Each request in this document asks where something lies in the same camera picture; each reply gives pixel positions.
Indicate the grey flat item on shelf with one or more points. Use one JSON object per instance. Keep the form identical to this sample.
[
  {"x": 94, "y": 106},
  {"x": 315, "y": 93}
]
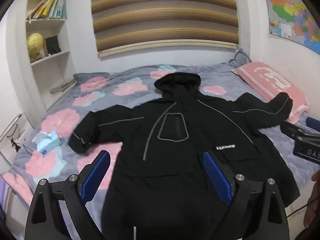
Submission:
[{"x": 62, "y": 87}]

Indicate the grey pillow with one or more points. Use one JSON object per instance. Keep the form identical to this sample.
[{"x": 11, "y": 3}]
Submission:
[{"x": 240, "y": 57}]

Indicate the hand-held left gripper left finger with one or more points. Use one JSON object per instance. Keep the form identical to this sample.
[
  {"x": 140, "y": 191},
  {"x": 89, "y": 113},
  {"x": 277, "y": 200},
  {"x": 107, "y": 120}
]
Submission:
[{"x": 96, "y": 177}]

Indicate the blue tissue pack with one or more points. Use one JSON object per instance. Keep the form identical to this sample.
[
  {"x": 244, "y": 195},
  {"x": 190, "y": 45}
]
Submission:
[{"x": 47, "y": 143}]

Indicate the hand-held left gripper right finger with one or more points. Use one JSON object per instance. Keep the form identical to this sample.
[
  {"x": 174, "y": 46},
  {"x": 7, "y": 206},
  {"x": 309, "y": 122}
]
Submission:
[{"x": 217, "y": 177}]

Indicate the black picture frame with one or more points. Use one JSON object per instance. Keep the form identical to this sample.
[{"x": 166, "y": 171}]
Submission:
[{"x": 53, "y": 45}]

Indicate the white printed bag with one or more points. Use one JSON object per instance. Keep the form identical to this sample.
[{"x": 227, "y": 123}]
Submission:
[{"x": 12, "y": 142}]

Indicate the person's right hand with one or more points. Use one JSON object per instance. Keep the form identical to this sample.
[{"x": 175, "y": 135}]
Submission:
[{"x": 314, "y": 205}]

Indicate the pink pillow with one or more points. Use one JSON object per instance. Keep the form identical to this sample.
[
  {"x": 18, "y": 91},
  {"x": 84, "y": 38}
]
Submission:
[{"x": 267, "y": 85}]

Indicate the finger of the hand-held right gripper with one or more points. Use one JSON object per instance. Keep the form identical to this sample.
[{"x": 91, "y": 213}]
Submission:
[
  {"x": 313, "y": 123},
  {"x": 290, "y": 130}
]

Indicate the grey pink floral blanket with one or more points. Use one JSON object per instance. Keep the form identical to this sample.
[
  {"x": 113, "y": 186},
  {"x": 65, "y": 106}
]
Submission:
[{"x": 62, "y": 122}]

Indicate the black hooded jacket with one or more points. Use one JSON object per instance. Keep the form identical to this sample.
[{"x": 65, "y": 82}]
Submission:
[{"x": 175, "y": 170}]

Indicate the brown striped window blind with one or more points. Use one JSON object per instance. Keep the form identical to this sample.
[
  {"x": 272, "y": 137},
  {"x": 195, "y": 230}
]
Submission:
[{"x": 162, "y": 17}]

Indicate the row of leaning books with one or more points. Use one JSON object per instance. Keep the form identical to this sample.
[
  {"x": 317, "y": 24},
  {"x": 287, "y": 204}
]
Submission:
[{"x": 50, "y": 7}]

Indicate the colourful wall map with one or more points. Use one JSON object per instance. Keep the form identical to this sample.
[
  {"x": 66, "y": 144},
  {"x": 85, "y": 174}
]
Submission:
[{"x": 287, "y": 10}]

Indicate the white corner bookshelf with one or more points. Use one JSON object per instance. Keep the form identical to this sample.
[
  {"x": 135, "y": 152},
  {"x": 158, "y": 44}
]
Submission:
[{"x": 57, "y": 65}]

